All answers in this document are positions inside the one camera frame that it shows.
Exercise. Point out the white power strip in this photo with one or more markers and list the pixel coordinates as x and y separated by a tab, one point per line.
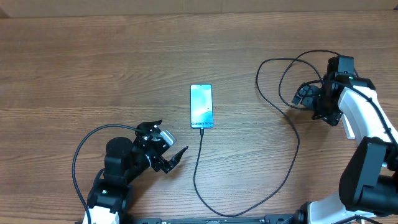
347	127

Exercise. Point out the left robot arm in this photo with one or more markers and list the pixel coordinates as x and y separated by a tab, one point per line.
111	196

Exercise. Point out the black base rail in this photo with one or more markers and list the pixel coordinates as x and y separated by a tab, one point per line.
267	219

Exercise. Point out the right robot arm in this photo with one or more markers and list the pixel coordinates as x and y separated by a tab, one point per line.
368	185

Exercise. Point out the Samsung Galaxy smartphone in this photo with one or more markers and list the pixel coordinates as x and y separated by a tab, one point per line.
201	106

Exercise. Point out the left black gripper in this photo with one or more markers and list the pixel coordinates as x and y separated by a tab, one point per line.
143	126

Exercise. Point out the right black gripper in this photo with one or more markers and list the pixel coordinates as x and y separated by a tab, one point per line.
310	93

